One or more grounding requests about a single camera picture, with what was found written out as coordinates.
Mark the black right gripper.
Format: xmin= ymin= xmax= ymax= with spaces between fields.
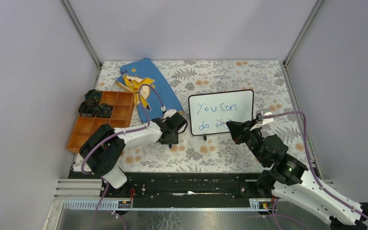
xmin=225 ymin=118 xmax=267 ymax=166

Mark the white whiteboard black frame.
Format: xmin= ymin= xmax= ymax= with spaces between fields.
xmin=188 ymin=90 xmax=254 ymax=136

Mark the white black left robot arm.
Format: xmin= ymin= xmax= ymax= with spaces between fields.
xmin=79 ymin=110 xmax=188 ymax=197

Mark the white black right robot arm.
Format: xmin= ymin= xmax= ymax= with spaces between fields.
xmin=226 ymin=119 xmax=368 ymax=230

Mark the blue Pikachu cloth bag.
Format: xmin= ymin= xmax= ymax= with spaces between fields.
xmin=115 ymin=58 xmax=184 ymax=123

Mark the orange wooden compartment tray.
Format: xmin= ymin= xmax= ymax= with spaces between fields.
xmin=67 ymin=91 xmax=135 ymax=153

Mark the dark patterned cloth roll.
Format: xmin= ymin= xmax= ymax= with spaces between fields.
xmin=78 ymin=100 xmax=97 ymax=117
xmin=96 ymin=103 xmax=114 ymax=118
xmin=84 ymin=89 xmax=103 ymax=104

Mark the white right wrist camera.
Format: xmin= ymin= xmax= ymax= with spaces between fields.
xmin=250 ymin=108 xmax=274 ymax=130

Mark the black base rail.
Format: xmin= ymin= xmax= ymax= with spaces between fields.
xmin=68 ymin=171 xmax=288 ymax=200

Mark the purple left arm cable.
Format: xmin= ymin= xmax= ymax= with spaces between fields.
xmin=80 ymin=83 xmax=167 ymax=230

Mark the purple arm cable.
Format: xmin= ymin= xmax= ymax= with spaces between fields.
xmin=80 ymin=83 xmax=167 ymax=230
xmin=262 ymin=111 xmax=368 ymax=230

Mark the aluminium frame post left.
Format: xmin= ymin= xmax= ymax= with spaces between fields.
xmin=60 ymin=0 xmax=104 ymax=69

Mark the aluminium frame post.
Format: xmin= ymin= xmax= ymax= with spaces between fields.
xmin=282 ymin=0 xmax=326 ymax=67
xmin=60 ymin=0 xmax=104 ymax=69

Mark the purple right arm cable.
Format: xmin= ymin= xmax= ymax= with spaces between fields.
xmin=262 ymin=111 xmax=368 ymax=230

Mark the aluminium frame post right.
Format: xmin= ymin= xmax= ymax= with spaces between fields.
xmin=282 ymin=0 xmax=326 ymax=67

